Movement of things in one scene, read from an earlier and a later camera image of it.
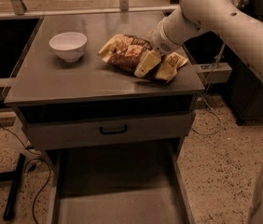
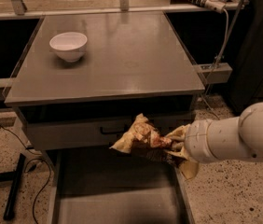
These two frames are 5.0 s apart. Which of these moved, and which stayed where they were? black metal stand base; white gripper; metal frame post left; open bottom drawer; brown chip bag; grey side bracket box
Moved: white gripper; brown chip bag
Stayed: black metal stand base; metal frame post left; grey side bracket box; open bottom drawer
